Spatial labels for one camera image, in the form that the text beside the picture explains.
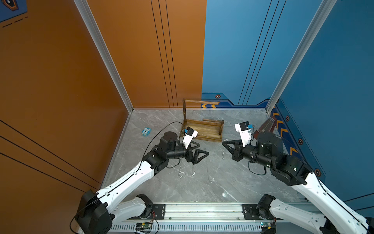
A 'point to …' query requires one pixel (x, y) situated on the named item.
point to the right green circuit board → (266, 224)
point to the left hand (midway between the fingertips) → (203, 148)
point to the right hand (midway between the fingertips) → (223, 143)
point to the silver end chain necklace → (180, 176)
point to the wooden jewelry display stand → (207, 129)
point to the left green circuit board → (144, 224)
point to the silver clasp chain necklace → (194, 172)
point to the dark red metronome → (268, 126)
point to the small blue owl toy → (146, 131)
